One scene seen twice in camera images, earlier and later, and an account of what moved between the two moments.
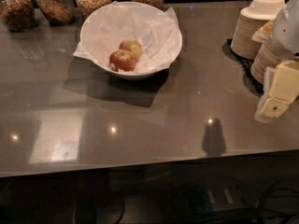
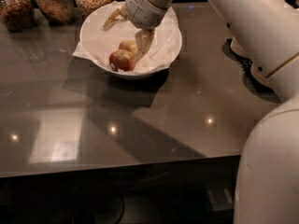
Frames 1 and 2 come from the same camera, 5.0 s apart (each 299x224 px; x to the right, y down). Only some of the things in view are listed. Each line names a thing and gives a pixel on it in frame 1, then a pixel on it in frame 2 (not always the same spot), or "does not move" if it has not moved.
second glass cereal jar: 56,4 does not move
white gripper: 286,32 → 141,10
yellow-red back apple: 133,47 does not move
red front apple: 121,60 does not move
